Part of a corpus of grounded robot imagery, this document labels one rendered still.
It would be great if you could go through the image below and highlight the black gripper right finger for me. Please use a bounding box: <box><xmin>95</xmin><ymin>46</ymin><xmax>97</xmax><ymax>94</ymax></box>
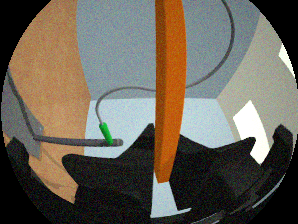
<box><xmin>169</xmin><ymin>135</ymin><xmax>255</xmax><ymax>210</ymax></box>

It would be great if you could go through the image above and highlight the orange handle with grey ring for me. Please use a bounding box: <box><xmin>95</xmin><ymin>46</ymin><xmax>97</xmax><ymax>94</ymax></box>
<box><xmin>154</xmin><ymin>0</ymin><xmax>188</xmax><ymax>184</ymax></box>

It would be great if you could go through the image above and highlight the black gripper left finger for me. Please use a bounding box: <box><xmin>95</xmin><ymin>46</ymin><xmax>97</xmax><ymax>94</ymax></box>
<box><xmin>61</xmin><ymin>123</ymin><xmax>156</xmax><ymax>214</ymax></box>

